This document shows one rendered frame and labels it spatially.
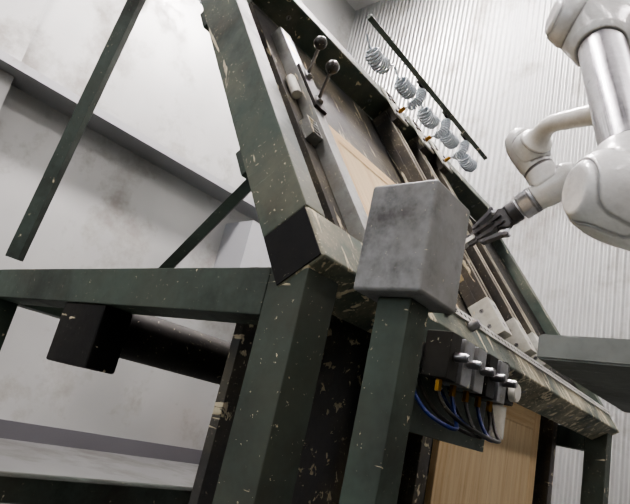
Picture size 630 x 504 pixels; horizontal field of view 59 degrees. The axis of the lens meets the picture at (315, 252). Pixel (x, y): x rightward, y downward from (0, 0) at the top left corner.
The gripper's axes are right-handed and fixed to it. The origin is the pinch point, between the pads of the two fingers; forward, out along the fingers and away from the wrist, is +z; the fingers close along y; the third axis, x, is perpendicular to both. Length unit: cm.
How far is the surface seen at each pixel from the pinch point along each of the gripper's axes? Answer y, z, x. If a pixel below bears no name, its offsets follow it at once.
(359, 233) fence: -30, 6, 75
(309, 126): 5, 6, 79
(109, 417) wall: 105, 328, -95
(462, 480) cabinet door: -63, 43, -21
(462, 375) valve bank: -65, 2, 64
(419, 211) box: -54, -14, 100
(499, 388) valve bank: -64, 1, 45
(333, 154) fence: -5, 4, 75
